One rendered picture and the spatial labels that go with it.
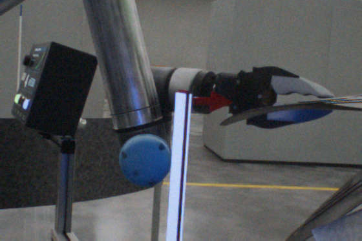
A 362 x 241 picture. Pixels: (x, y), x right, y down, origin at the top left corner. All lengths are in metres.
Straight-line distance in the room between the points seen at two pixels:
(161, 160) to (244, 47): 6.15
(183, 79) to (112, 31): 0.16
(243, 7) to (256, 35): 0.40
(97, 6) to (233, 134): 6.18
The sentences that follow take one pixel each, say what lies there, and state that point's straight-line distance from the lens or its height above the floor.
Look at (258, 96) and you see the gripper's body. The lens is 0.79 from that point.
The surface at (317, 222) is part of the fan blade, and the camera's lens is 0.90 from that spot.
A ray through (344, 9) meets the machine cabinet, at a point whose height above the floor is 2.11.
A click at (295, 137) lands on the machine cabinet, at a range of 7.15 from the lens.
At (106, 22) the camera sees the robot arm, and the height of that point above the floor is 1.27.
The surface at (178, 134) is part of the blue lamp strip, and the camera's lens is 0.58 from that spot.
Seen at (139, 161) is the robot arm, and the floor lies 1.08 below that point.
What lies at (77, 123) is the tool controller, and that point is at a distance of 1.13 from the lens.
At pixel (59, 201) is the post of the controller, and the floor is 0.93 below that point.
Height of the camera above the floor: 1.22
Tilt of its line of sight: 5 degrees down
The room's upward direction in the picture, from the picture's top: 4 degrees clockwise
